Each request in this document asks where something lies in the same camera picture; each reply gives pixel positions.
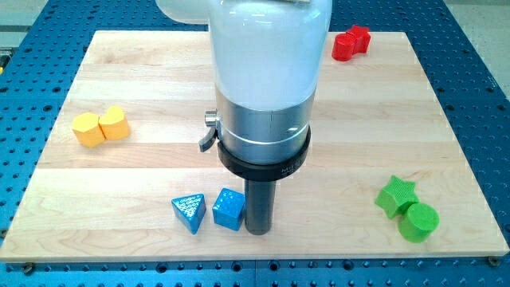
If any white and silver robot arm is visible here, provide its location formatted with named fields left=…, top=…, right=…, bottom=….
left=156, top=0, right=332, bottom=165

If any wooden board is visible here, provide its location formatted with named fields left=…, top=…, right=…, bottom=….
left=1, top=31, right=509, bottom=262

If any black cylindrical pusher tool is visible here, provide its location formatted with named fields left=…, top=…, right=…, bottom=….
left=217, top=128, right=312, bottom=235

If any blue cube block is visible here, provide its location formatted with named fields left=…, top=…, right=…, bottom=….
left=212, top=188, right=245, bottom=231

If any blue triangle block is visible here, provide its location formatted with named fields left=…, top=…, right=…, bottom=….
left=171, top=194, right=206, bottom=234

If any red cylinder block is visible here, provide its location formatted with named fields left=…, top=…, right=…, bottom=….
left=331, top=33, right=356, bottom=61

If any yellow heart block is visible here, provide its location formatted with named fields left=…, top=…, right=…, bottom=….
left=99, top=106, right=131, bottom=140

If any green star block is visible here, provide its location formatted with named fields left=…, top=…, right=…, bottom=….
left=375, top=175, right=419, bottom=219

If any red star block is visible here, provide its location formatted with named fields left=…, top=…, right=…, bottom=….
left=347, top=25, right=371, bottom=55

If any yellow hexagon block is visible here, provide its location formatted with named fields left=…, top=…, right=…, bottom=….
left=72, top=112, right=105, bottom=147

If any green cylinder block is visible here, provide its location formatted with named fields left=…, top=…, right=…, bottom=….
left=398, top=202, right=440, bottom=243

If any blue perforated table plate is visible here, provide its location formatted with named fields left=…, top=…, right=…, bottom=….
left=1, top=1, right=509, bottom=286

